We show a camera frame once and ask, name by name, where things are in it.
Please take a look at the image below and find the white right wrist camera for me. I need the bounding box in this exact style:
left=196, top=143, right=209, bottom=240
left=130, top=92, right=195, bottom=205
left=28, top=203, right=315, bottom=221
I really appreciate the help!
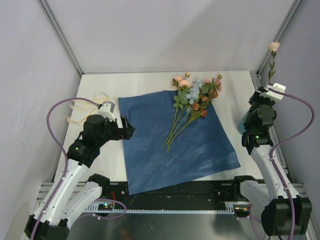
left=261, top=83, right=287, bottom=102

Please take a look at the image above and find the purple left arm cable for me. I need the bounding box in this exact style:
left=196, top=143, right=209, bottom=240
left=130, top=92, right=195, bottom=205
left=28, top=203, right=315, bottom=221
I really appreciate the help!
left=29, top=97, right=128, bottom=240

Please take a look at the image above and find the cream single rose stem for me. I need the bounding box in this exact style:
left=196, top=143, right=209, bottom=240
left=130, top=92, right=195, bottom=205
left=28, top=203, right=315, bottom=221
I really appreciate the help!
left=267, top=41, right=281, bottom=83

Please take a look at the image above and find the white slotted cable duct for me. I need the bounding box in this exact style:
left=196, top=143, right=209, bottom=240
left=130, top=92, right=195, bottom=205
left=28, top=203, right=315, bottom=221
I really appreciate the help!
left=84, top=202, right=250, bottom=218

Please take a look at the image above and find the aluminium frame left post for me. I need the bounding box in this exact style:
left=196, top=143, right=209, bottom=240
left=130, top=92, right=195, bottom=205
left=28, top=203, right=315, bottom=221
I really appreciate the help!
left=37, top=0, right=84, bottom=77

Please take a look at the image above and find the pink rose spray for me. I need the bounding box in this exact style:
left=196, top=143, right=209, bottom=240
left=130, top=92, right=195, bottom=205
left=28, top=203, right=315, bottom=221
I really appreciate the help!
left=189, top=74, right=223, bottom=94
left=165, top=72, right=191, bottom=144

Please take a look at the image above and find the orange rose spray stem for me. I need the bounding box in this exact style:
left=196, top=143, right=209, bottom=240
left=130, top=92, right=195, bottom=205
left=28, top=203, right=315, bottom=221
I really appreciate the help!
left=163, top=88, right=220, bottom=153

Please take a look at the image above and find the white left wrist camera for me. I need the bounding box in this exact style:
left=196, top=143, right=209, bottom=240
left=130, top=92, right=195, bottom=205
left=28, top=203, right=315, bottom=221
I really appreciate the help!
left=98, top=101, right=116, bottom=122

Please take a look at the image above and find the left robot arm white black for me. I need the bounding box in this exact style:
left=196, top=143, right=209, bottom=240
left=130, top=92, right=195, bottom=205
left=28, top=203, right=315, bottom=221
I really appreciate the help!
left=24, top=114, right=135, bottom=240

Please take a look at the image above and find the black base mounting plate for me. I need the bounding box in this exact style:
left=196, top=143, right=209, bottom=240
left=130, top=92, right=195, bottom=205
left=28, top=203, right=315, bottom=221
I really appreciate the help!
left=103, top=180, right=248, bottom=210

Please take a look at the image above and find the teal cylindrical vase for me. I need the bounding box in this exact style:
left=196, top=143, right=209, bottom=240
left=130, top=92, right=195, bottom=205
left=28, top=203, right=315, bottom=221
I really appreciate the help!
left=237, top=111, right=249, bottom=134

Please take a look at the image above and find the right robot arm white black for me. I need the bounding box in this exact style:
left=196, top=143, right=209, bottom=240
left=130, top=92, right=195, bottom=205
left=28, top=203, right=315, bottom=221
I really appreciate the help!
left=230, top=83, right=312, bottom=240

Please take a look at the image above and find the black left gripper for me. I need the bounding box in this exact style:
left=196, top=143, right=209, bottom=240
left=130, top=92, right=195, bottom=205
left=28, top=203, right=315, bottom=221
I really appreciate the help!
left=96, top=115, right=135, bottom=147

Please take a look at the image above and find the cream printed ribbon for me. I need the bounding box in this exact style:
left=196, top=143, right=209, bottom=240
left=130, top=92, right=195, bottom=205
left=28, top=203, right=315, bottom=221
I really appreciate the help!
left=66, top=93, right=109, bottom=126

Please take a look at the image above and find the blue flower bouquet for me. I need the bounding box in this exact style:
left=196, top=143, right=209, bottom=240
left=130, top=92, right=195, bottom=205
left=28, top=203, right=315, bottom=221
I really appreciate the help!
left=118, top=90, right=240, bottom=195

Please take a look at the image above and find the aluminium frame right post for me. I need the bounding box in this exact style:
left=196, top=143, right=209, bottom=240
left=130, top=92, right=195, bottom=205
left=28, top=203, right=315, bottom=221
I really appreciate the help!
left=256, top=0, right=305, bottom=76

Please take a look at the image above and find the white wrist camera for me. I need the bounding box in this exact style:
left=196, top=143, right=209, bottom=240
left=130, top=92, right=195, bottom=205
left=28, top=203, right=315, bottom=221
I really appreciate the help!
left=261, top=83, right=287, bottom=102
left=98, top=101, right=116, bottom=122

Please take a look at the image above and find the aluminium frame post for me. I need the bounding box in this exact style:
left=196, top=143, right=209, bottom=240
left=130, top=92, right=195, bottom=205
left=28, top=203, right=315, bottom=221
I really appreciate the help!
left=37, top=0, right=84, bottom=77
left=256, top=0, right=305, bottom=76

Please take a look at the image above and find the pale blue flower stem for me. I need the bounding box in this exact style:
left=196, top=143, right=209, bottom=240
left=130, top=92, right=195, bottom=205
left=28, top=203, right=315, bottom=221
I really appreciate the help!
left=162, top=81, right=202, bottom=151

